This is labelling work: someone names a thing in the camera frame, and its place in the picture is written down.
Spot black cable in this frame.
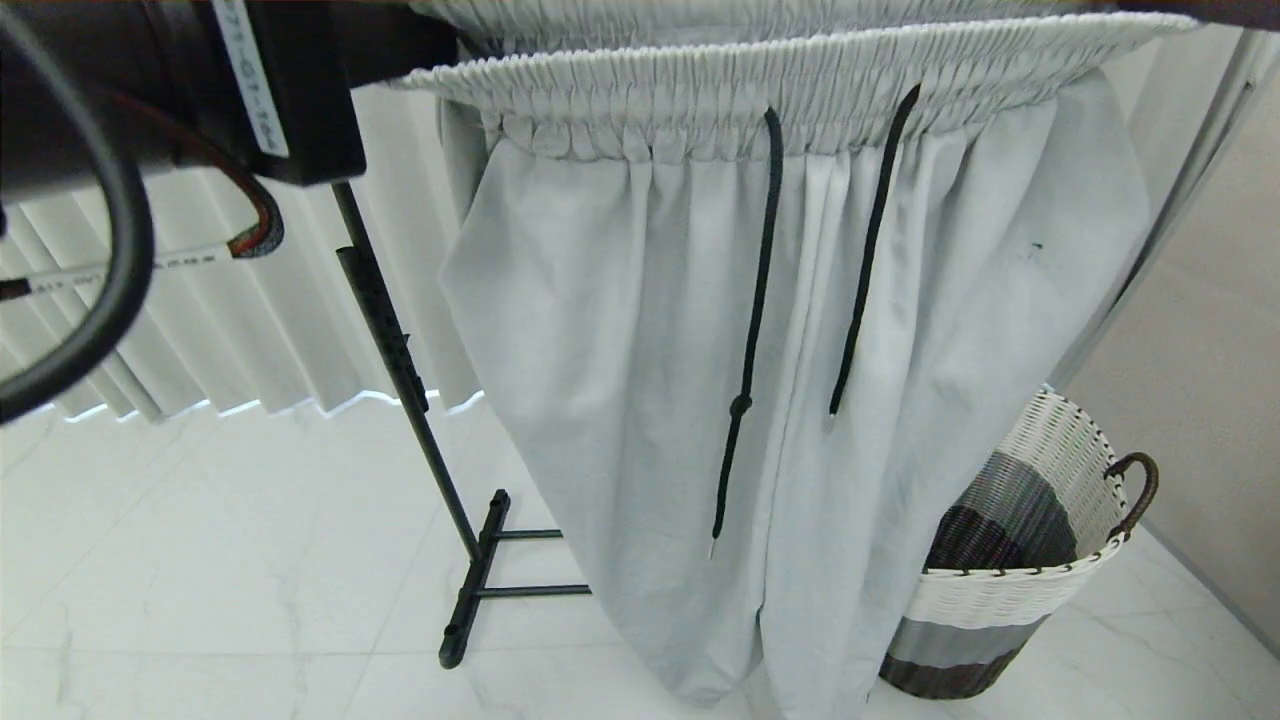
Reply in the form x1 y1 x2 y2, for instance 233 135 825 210
0 5 156 426

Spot pale grey shorts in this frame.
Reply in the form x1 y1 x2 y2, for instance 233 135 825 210
395 0 1201 720

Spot black clothes rack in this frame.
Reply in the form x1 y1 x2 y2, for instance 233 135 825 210
330 180 593 671

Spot white laundry basket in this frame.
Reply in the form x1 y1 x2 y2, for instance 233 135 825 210
878 385 1161 701

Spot white curtain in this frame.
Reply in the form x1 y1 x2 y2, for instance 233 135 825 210
0 20 1280 421

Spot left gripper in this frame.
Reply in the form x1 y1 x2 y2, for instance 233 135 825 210
215 0 463 188

